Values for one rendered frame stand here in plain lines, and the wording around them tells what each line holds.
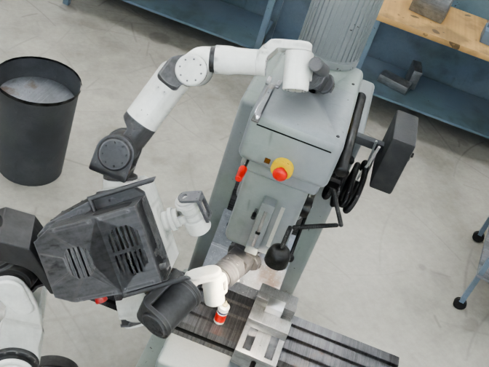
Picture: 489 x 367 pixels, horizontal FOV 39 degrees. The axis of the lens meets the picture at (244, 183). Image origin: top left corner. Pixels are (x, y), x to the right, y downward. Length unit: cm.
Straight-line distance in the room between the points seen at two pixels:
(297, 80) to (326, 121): 20
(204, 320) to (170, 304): 73
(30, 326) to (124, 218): 55
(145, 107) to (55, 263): 44
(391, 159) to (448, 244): 272
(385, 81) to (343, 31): 393
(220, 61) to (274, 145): 28
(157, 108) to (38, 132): 231
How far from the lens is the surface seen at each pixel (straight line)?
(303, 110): 188
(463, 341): 437
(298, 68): 171
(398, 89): 597
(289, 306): 256
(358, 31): 208
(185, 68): 171
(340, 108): 195
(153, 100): 174
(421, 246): 483
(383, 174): 233
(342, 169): 187
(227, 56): 172
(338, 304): 413
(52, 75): 430
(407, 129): 234
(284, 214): 212
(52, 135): 405
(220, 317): 253
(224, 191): 272
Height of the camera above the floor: 283
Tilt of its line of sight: 37 degrees down
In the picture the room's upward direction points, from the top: 19 degrees clockwise
